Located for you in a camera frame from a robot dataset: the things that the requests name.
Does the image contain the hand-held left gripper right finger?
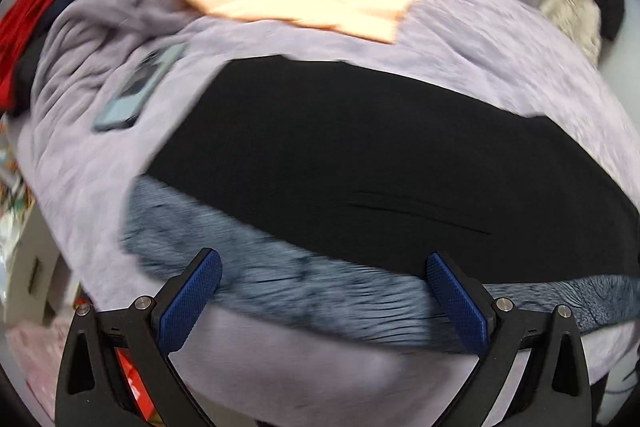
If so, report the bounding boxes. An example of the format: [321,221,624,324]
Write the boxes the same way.
[425,252,593,427]

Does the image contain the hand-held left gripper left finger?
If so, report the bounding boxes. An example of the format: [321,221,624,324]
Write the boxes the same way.
[54,248,223,427]

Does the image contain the black pants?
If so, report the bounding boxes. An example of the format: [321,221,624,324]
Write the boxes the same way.
[147,54,640,283]

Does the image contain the grey speckled cloth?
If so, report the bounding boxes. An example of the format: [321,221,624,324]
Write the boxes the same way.
[120,174,632,355]

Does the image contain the white cardboard box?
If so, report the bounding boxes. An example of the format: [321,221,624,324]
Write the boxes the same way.
[7,207,78,325]

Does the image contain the grey smartphone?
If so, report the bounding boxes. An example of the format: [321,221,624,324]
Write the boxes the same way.
[94,42,188,132]

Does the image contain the lilac fleece blanket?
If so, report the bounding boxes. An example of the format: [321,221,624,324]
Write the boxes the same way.
[20,0,640,427]

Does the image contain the cream puffer jacket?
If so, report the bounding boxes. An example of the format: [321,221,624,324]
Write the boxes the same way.
[539,0,603,65]

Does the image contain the red garment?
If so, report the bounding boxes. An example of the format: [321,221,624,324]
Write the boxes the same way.
[0,0,86,110]

